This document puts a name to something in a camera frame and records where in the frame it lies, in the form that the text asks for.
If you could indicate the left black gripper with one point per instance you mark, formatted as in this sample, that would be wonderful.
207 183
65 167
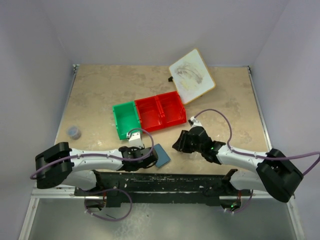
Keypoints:
133 149

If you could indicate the green plastic bin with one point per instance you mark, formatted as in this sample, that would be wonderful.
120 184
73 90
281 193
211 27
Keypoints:
126 118

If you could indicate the white board wooden frame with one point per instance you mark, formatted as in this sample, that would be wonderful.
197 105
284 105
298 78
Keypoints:
191 76

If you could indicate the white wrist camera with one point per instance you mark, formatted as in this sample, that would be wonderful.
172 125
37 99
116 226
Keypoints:
193 122
135 140

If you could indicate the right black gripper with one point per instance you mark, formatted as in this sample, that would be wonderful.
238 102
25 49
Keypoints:
180 145

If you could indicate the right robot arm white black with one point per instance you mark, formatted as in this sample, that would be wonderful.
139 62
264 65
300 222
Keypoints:
279 179

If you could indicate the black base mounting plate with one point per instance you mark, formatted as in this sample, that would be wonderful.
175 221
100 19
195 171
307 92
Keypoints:
162 188

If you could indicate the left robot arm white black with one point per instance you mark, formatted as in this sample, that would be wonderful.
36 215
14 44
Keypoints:
62 165

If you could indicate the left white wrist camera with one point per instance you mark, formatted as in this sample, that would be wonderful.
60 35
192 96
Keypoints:
135 140

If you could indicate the red double plastic bin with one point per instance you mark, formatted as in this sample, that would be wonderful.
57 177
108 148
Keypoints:
161 111

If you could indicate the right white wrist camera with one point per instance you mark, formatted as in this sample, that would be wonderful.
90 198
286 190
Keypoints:
193 122

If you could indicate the blue card holder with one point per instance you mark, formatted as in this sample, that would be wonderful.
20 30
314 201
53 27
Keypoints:
163 157

